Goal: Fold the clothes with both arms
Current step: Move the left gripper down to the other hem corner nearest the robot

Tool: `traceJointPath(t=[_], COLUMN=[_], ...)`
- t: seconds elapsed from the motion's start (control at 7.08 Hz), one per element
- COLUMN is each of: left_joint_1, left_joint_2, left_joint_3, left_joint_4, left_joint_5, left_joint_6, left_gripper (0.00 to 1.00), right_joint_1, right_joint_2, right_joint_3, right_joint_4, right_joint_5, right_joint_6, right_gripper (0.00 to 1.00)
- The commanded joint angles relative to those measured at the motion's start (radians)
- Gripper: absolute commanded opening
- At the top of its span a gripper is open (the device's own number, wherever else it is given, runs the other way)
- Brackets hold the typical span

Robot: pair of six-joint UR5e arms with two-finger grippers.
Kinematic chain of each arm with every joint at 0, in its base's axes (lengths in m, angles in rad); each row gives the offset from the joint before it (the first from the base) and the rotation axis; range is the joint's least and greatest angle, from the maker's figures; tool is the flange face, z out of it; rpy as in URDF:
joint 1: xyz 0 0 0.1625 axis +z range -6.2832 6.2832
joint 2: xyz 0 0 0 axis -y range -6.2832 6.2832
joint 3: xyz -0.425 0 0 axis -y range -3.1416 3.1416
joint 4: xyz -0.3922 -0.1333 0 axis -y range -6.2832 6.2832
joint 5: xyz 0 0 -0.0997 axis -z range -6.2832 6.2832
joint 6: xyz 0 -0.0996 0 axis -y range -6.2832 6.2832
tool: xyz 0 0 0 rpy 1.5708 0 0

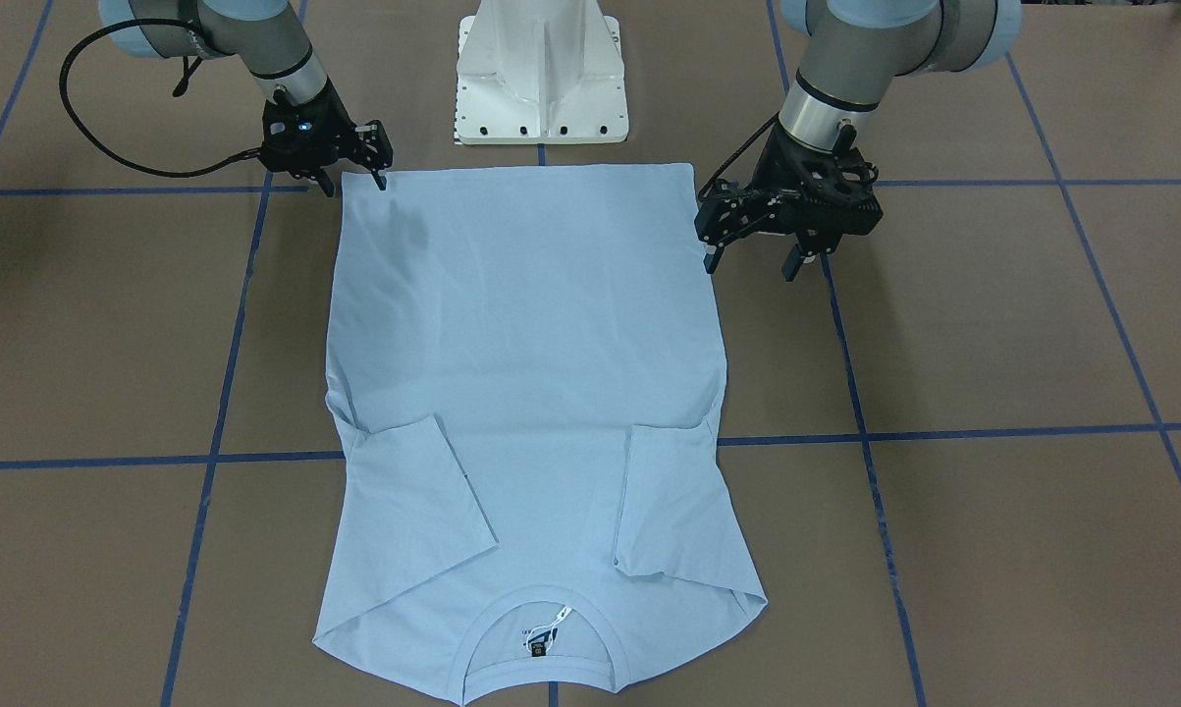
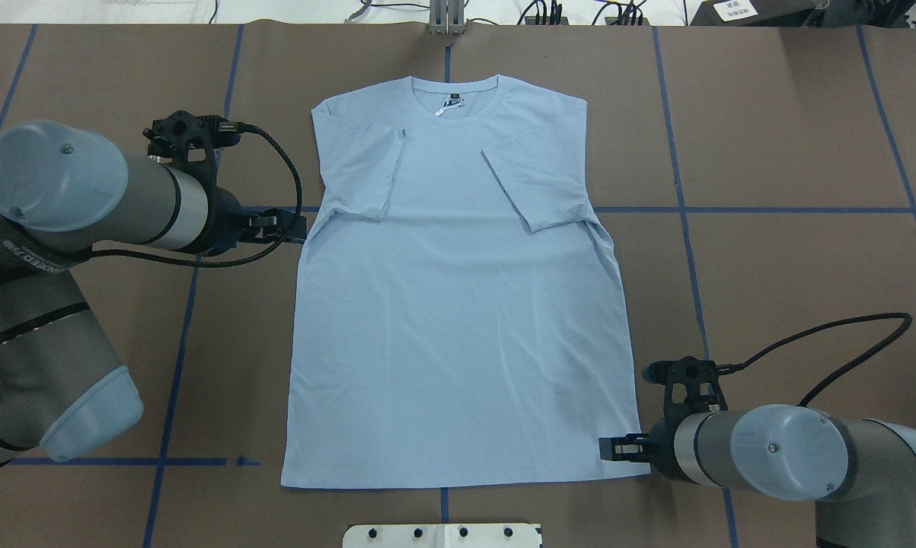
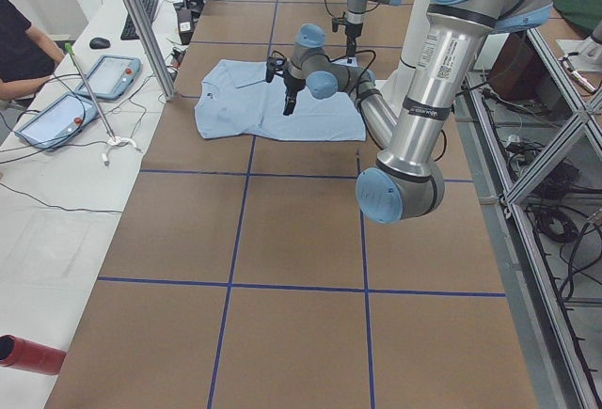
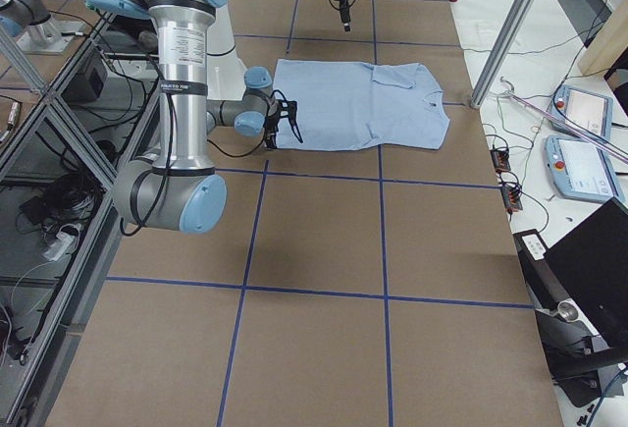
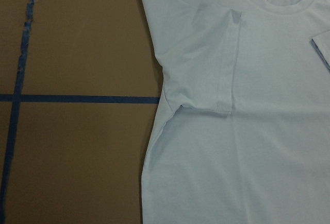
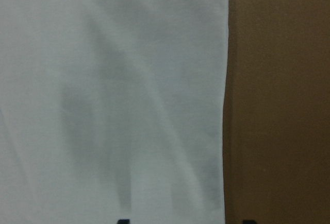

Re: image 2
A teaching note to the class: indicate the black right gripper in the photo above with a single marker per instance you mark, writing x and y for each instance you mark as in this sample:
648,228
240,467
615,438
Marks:
662,443

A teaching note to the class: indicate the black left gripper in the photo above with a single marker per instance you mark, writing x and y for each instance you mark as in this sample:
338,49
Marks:
227,221

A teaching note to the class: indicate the light blue t-shirt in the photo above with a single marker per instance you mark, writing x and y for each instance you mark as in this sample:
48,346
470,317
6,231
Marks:
460,317

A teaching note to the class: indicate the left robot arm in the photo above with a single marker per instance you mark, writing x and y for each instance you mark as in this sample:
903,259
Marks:
68,196

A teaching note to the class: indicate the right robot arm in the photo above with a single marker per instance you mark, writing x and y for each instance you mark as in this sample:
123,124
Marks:
859,474

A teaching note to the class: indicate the black device with label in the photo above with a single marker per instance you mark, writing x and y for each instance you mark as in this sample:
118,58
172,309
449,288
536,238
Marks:
756,13

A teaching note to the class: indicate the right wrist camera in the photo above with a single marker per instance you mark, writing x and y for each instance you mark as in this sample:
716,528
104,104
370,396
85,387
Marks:
691,386

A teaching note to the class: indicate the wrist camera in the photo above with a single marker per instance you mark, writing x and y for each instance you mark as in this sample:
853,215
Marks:
691,386
186,138

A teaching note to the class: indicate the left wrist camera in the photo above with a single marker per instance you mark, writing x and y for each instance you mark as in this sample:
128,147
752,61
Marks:
186,138

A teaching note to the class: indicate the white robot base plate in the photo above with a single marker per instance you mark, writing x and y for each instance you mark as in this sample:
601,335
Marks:
444,535

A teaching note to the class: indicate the grey aluminium frame post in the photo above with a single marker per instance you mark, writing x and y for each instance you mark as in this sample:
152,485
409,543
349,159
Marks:
446,17

